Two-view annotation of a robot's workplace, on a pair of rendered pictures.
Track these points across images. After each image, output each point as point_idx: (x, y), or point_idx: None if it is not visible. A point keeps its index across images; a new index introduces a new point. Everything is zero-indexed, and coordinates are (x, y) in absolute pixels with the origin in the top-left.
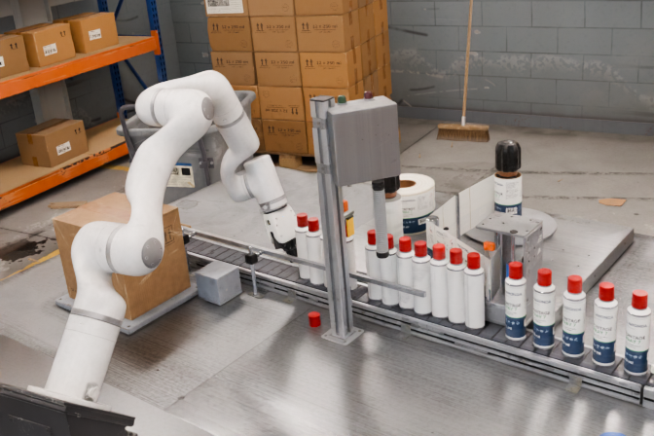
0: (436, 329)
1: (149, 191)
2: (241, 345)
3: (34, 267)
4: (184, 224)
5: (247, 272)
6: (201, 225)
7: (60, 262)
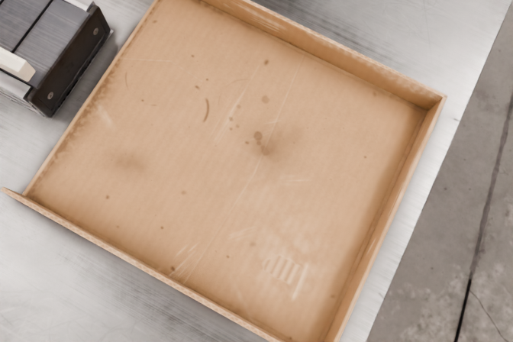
0: None
1: None
2: None
3: None
4: (34, 205)
5: None
6: (1, 307)
7: None
